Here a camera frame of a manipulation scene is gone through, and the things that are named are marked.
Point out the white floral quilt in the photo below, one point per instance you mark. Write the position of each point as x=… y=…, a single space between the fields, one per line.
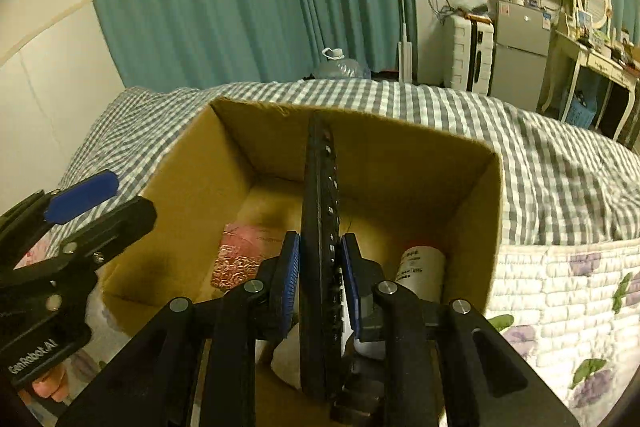
x=550 y=287

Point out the white mop pole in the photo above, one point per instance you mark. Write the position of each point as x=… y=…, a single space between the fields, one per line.
x=405 y=57

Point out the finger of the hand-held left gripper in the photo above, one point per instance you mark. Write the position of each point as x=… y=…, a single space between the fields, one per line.
x=120 y=227
x=82 y=197

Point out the grey checked bedsheet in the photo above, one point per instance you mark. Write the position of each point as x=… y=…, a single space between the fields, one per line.
x=550 y=167

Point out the white suitcase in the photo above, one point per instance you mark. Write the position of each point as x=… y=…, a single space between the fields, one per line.
x=460 y=52

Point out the silver fridge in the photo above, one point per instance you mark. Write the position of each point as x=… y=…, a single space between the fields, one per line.
x=520 y=57

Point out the red patterned packet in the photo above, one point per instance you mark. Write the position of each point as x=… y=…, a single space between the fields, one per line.
x=240 y=257

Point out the white dressing table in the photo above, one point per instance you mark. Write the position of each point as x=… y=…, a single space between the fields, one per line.
x=585 y=57

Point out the large clear water bottle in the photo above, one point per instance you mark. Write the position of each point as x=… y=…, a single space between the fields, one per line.
x=342 y=68

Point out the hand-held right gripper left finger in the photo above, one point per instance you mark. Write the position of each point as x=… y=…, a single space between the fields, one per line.
x=292 y=282

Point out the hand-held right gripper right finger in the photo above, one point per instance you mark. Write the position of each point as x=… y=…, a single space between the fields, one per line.
x=350 y=287

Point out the clear plastic bag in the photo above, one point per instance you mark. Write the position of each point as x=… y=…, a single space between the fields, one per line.
x=470 y=2

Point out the white paper packet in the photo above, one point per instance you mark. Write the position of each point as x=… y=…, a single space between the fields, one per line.
x=287 y=357

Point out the black remote control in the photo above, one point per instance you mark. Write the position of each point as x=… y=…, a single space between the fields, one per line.
x=320 y=217

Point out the small photo frame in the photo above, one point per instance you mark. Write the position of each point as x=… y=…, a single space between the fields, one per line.
x=583 y=22

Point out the white bottle with red cap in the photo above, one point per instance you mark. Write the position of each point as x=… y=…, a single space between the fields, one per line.
x=422 y=272

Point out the cardboard box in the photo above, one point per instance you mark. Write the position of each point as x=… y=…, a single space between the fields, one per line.
x=400 y=167

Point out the person's left hand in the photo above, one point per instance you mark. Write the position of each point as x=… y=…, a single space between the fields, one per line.
x=50 y=387

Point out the blue plastic basket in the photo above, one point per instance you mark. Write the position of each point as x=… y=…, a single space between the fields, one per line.
x=580 y=112

